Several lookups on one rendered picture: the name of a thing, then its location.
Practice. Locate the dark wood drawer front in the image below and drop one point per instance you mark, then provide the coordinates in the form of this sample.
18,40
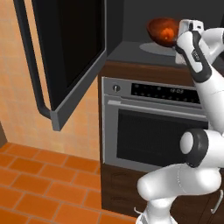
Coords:
119,189

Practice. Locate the grey microwave turntable plate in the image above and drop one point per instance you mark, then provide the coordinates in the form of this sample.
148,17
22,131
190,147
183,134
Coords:
151,48

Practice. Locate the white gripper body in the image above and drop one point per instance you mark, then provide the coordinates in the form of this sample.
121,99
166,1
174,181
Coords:
180,59

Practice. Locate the black microwave door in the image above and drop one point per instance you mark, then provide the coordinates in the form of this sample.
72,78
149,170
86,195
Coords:
70,43

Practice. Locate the round silver oven knob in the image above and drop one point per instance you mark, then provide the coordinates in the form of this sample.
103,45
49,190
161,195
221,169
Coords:
116,87

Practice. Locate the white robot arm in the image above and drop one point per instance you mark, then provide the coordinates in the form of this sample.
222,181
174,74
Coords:
186,178

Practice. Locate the silver oven door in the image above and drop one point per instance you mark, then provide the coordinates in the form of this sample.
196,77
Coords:
145,140

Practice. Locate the orange squash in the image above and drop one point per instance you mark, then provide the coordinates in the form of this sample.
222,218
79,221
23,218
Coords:
166,33

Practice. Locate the dark microwave oven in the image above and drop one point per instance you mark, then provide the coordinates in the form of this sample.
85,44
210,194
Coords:
131,26

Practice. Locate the brown glossy bowl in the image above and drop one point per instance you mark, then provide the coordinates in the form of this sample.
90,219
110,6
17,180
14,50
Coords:
159,29

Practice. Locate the silver built-in oven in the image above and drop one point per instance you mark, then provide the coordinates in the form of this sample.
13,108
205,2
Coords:
145,128

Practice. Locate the dark brown cabinet corner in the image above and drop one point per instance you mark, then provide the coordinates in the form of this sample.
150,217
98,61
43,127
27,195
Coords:
2,135

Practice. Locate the dark wood oven cabinet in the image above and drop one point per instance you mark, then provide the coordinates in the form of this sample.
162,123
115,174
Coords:
137,71

